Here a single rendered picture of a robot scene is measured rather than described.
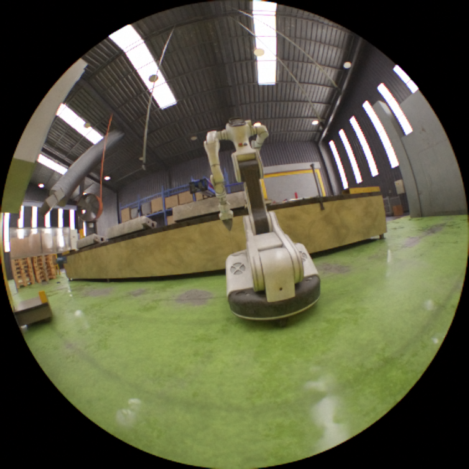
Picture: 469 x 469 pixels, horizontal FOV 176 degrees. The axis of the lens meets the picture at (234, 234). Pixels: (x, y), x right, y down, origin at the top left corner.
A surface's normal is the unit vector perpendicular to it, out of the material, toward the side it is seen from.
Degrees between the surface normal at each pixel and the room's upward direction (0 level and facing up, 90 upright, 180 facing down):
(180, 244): 90
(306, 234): 90
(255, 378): 0
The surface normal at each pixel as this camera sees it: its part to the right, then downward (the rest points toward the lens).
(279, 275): -0.06, 0.02
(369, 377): -0.18, -0.98
